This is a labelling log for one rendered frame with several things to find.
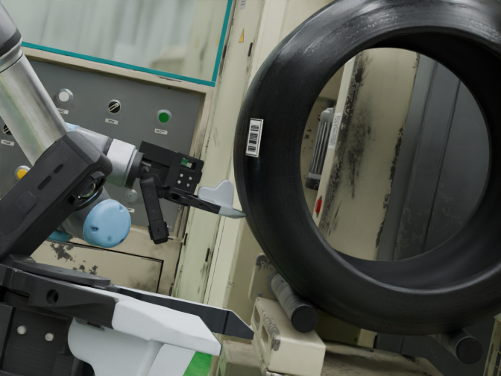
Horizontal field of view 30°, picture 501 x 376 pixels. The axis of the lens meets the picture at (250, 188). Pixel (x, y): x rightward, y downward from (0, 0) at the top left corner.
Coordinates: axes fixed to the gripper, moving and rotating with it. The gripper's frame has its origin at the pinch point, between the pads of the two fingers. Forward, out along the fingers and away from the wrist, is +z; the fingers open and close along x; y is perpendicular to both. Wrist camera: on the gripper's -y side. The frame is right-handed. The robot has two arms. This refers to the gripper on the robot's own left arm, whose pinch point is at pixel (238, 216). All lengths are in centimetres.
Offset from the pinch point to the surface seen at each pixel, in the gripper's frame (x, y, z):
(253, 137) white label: -10.8, 13.6, -2.7
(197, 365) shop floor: 304, -98, 32
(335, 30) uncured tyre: -12.1, 33.9, 4.0
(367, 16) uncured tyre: -12.2, 37.7, 8.1
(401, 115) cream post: 25.4, 28.1, 26.7
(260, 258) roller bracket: 23.0, -8.0, 9.0
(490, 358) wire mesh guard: 27, -13, 62
